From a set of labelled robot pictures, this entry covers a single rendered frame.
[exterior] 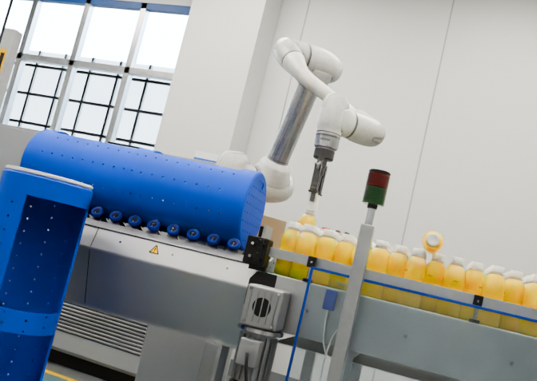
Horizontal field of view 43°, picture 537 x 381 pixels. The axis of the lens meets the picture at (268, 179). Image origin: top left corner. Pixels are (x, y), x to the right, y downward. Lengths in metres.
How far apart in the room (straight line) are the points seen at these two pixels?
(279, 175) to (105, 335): 1.80
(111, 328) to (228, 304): 2.16
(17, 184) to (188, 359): 1.17
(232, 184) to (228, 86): 3.13
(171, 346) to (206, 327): 0.67
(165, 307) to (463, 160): 3.16
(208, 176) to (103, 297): 0.57
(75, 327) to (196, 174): 2.35
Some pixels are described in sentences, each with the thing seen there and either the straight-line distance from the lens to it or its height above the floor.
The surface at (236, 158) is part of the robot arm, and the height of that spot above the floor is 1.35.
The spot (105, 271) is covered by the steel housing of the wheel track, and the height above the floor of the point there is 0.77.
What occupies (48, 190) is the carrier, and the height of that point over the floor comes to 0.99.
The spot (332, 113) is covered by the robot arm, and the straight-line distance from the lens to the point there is 2.46.
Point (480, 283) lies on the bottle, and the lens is 2.18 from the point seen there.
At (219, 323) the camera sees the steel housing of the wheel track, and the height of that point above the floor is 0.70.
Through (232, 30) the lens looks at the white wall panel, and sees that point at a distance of 5.56.
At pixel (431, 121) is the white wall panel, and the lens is 5.18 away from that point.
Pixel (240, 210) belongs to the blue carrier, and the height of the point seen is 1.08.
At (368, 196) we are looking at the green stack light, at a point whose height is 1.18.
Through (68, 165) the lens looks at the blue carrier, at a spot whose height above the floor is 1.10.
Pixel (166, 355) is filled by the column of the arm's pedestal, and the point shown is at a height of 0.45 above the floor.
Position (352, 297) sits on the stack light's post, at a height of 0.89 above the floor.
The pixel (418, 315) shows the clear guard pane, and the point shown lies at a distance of 2.03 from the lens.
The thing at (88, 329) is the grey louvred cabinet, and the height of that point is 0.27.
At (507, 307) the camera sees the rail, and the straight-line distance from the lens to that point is 2.10.
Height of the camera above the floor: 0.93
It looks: 7 degrees up
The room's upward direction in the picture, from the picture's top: 14 degrees clockwise
